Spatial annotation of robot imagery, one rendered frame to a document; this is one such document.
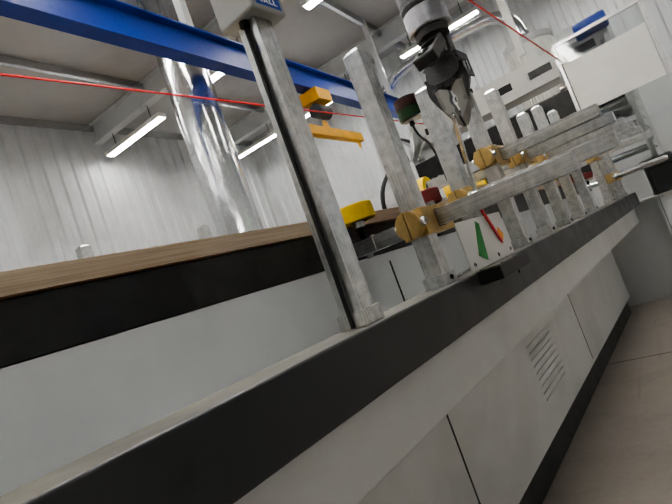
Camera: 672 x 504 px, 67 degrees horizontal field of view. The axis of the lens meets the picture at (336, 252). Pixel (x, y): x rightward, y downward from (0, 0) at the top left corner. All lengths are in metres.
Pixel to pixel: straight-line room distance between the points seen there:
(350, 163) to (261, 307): 10.75
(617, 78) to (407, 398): 3.10
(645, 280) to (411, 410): 3.17
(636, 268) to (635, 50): 1.34
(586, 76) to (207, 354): 3.23
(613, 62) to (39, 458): 3.48
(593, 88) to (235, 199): 3.31
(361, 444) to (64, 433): 0.34
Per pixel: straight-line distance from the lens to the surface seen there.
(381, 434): 0.69
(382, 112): 0.94
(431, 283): 0.90
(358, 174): 11.42
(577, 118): 1.37
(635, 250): 3.79
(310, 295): 0.94
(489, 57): 10.66
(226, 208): 5.24
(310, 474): 0.59
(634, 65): 3.64
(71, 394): 0.67
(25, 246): 8.68
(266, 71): 0.75
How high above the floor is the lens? 0.76
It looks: 4 degrees up
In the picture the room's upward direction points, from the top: 20 degrees counter-clockwise
